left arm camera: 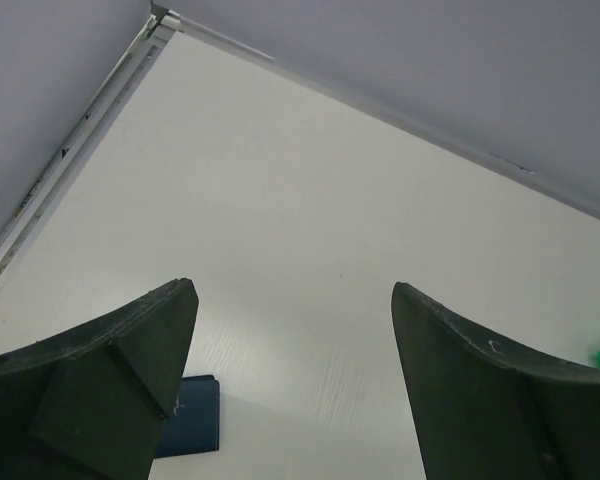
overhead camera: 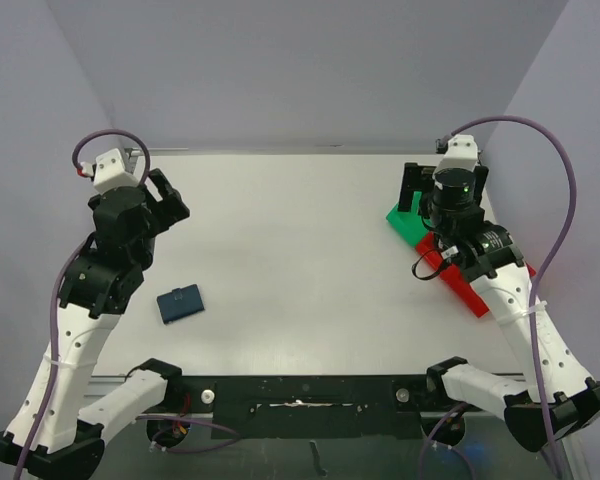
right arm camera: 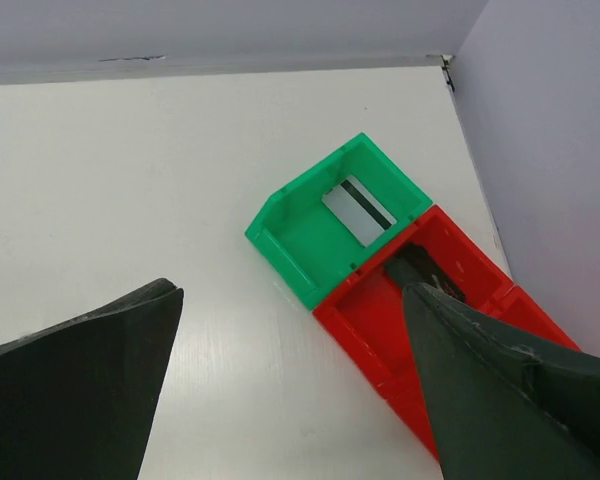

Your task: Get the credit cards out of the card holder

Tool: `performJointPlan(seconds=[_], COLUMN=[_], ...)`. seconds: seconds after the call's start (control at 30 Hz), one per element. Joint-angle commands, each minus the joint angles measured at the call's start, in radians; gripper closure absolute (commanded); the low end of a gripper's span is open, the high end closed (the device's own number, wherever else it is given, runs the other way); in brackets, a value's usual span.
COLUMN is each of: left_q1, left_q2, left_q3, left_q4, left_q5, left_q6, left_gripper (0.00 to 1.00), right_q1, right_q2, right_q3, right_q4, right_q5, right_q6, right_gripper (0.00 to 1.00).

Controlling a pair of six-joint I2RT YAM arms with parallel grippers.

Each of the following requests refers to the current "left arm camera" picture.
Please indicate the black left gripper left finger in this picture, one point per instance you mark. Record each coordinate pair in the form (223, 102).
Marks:
(90, 402)

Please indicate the blue leather card holder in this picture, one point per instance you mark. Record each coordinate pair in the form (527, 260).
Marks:
(194, 426)

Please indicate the aluminium table edge rail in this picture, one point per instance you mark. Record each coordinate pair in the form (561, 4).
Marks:
(73, 152)

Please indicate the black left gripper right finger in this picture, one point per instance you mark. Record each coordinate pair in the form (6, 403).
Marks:
(487, 407)

